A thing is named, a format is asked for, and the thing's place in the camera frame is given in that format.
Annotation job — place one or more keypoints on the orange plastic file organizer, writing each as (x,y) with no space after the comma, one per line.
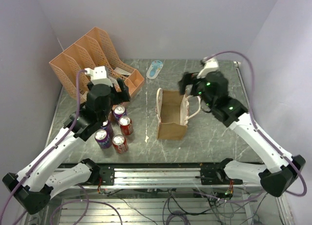
(93,49)

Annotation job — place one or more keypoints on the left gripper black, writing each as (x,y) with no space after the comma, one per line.
(123,90)

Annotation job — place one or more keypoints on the purple soda can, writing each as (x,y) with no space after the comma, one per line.
(118,112)
(106,125)
(103,139)

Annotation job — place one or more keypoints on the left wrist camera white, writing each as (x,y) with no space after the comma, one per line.
(98,75)

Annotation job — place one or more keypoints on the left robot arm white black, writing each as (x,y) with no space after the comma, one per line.
(77,129)

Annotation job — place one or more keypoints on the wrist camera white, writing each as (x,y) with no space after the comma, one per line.
(98,75)
(209,65)

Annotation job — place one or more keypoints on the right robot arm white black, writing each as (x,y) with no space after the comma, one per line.
(279,169)

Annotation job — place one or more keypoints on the aluminium mounting rail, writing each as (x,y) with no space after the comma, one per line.
(121,178)

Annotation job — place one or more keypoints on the red soda can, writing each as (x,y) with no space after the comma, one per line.
(125,124)
(120,144)

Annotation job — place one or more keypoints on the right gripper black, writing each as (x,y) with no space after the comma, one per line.
(187,79)

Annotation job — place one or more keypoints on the canvas bag brown printed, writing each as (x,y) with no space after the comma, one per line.
(172,111)

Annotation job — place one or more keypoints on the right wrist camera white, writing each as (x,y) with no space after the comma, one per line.
(209,65)

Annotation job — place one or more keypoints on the white box in organizer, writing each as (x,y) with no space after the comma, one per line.
(122,72)

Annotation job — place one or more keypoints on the blue white blister pack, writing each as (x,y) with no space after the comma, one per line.
(154,69)

